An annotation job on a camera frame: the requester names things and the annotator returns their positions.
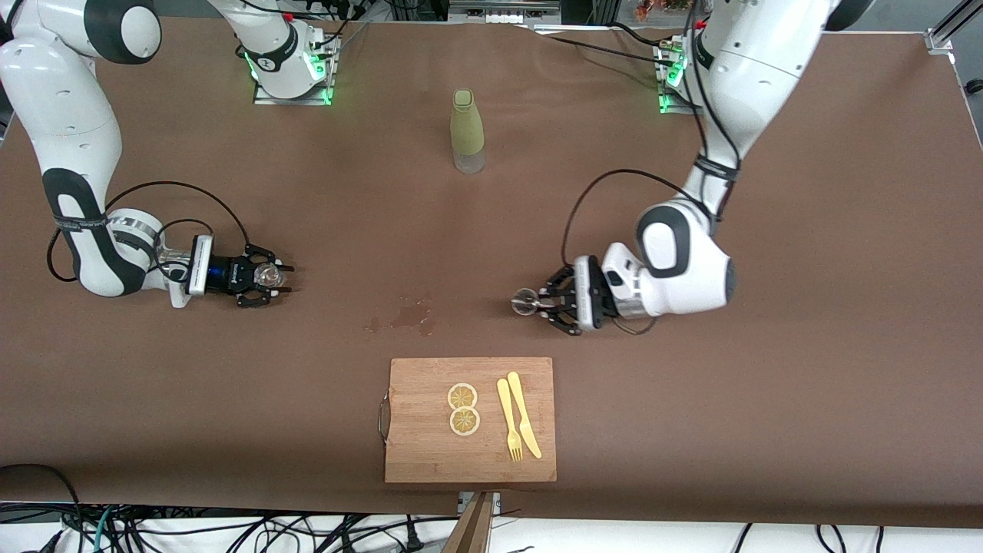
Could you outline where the steel jigger measuring cup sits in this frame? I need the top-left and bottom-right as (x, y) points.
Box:
(511, 288), (554, 317)

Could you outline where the yellow plastic knife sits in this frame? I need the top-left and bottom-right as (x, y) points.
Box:
(507, 371), (543, 459)

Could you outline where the yellow plastic fork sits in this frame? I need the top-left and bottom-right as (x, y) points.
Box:
(496, 378), (524, 462)

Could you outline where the green sleeved glass bottle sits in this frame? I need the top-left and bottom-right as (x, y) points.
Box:
(450, 89), (486, 174)

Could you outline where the wooden cutting board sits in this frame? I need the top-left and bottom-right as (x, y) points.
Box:
(377, 357), (558, 484)

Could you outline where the brown table cloth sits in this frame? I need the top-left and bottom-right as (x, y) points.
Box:
(0, 14), (983, 529)

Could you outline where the grey metal equipment rack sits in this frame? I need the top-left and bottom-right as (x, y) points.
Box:
(448, 0), (563, 28)

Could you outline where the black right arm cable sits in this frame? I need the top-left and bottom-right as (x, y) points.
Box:
(46, 181), (250, 281)

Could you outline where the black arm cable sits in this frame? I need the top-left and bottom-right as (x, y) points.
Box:
(561, 169), (719, 336)
(46, 181), (250, 281)

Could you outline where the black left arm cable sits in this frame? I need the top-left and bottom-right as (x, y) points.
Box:
(561, 169), (719, 336)

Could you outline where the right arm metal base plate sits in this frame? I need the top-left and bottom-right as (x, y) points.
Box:
(252, 35), (341, 107)

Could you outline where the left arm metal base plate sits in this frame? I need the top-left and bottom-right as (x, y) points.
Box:
(657, 42), (703, 116)

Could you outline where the wooden post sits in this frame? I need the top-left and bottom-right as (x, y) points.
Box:
(443, 492), (494, 553)

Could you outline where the black base power cable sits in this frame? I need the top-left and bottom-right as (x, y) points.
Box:
(530, 22), (678, 68)

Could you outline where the black looped floor cable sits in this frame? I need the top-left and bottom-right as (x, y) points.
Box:
(0, 463), (85, 553)

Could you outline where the teal floor cable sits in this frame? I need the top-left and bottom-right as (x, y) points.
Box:
(91, 507), (116, 553)

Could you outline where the aluminium frame profile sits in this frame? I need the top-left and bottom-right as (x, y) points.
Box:
(925, 0), (983, 55)

